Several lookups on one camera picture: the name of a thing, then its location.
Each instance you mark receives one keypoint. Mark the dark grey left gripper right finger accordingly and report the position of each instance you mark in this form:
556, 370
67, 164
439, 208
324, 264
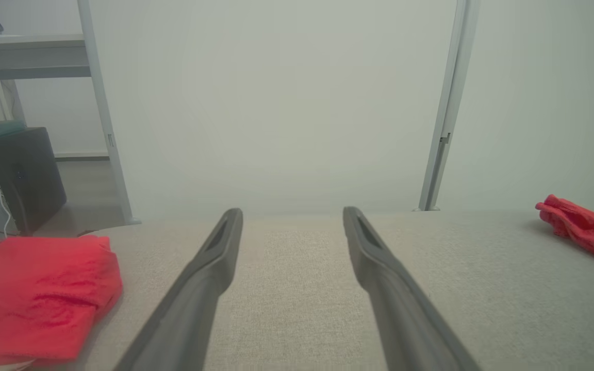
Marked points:
400, 309

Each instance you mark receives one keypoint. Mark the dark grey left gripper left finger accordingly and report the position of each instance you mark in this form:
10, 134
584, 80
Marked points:
188, 309

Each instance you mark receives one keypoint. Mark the red jersey white sleeves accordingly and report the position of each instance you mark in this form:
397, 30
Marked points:
39, 293

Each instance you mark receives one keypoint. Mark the red shorts white trim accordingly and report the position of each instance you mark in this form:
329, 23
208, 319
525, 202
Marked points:
586, 229

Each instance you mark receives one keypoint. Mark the black computer tower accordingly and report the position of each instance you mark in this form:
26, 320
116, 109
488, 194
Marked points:
29, 175

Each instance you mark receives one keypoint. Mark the grey desk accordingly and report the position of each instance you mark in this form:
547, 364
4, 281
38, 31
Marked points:
29, 56

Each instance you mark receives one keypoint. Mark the grey partition post with foot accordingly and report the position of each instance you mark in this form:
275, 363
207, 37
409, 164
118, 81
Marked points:
103, 118
426, 198
475, 15

